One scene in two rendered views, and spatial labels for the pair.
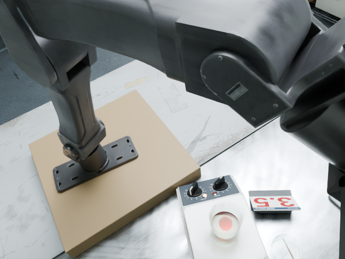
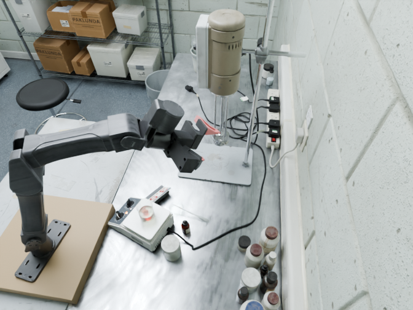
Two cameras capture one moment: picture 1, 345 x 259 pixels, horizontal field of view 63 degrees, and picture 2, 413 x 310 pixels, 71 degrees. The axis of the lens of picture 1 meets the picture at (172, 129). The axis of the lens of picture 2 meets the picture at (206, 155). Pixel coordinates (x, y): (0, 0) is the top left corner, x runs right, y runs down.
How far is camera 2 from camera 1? 0.50 m
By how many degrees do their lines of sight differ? 37
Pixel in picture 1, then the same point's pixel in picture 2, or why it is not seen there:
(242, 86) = (133, 142)
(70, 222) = (59, 287)
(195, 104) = (79, 178)
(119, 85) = (8, 199)
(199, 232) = (137, 226)
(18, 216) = not seen: outside the picture
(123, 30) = (86, 145)
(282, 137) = (141, 165)
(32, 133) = not seen: outside the picture
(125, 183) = (76, 243)
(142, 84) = not seen: hidden behind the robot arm
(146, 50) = (97, 147)
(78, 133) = (42, 221)
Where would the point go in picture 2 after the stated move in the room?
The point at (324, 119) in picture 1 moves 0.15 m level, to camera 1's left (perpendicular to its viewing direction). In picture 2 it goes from (155, 139) to (110, 184)
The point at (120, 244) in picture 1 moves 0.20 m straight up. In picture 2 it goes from (99, 274) to (78, 247)
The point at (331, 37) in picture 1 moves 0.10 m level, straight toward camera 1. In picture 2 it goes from (144, 122) to (155, 151)
